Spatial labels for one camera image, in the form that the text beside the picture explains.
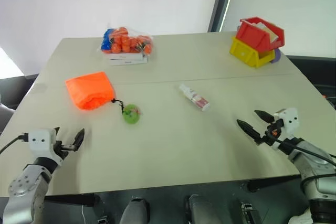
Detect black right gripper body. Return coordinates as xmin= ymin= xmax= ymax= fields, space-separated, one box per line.
xmin=259 ymin=119 xmax=286 ymax=146

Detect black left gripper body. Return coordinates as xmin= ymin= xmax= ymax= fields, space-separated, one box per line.
xmin=53 ymin=140 xmax=80 ymax=160

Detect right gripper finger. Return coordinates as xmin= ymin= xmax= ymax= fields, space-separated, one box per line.
xmin=236 ymin=119 xmax=262 ymax=145
xmin=254 ymin=109 xmax=276 ymax=124

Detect blue plastic snack bag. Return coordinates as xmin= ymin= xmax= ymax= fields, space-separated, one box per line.
xmin=101 ymin=28 xmax=115 ymax=52

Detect clear bag of orange balls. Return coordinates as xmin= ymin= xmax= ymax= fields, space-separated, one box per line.
xmin=99 ymin=25 xmax=154 ymax=57

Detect dark side cabinet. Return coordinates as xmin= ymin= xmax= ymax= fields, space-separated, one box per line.
xmin=0 ymin=73 xmax=40 ymax=110

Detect green round toy fruit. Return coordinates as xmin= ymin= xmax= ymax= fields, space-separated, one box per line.
xmin=121 ymin=103 xmax=143 ymax=125

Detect purple tape roll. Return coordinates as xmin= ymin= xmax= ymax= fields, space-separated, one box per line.
xmin=269 ymin=48 xmax=283 ymax=65

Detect white spray bottle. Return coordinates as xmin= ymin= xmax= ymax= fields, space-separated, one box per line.
xmin=178 ymin=83 xmax=211 ymax=112

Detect dark side bench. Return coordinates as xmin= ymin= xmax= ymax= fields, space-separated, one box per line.
xmin=285 ymin=54 xmax=336 ymax=110

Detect yellow storage bin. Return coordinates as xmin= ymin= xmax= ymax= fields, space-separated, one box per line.
xmin=228 ymin=37 xmax=277 ymax=69

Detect red storage bin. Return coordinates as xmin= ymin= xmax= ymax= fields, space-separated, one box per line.
xmin=235 ymin=17 xmax=285 ymax=52

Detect white and tan cards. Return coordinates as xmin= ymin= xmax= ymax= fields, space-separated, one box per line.
xmin=252 ymin=22 xmax=280 ymax=43

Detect flat white box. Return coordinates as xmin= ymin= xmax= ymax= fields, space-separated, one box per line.
xmin=104 ymin=51 xmax=146 ymax=60
xmin=109 ymin=57 xmax=148 ymax=67

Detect dark grey rounded shape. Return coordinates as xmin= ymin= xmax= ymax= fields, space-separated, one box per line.
xmin=184 ymin=194 xmax=227 ymax=224
xmin=119 ymin=197 xmax=151 ymax=224

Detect white cloth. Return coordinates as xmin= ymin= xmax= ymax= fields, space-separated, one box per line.
xmin=288 ymin=212 xmax=316 ymax=224

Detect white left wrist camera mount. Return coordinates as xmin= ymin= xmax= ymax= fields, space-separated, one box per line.
xmin=28 ymin=128 xmax=57 ymax=161

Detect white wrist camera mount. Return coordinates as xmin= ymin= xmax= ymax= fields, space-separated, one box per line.
xmin=271 ymin=107 xmax=300 ymax=151
xmin=28 ymin=128 xmax=57 ymax=161

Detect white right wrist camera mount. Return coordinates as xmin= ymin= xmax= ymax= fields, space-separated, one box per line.
xmin=271 ymin=107 xmax=300 ymax=151

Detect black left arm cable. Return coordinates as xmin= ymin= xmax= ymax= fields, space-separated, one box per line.
xmin=0 ymin=134 xmax=30 ymax=154

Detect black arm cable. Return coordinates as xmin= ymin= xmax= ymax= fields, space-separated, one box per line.
xmin=0 ymin=134 xmax=30 ymax=154
xmin=272 ymin=137 xmax=336 ymax=167

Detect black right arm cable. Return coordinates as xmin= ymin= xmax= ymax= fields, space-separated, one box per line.
xmin=272 ymin=137 xmax=336 ymax=167

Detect orange fabric pouch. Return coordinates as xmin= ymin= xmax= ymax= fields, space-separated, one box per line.
xmin=65 ymin=70 xmax=117 ymax=110

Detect thin black cable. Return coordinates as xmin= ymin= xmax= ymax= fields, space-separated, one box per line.
xmin=111 ymin=98 xmax=126 ymax=114

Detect dark window frame post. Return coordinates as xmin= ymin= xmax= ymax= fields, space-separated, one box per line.
xmin=207 ymin=0 xmax=238 ymax=34

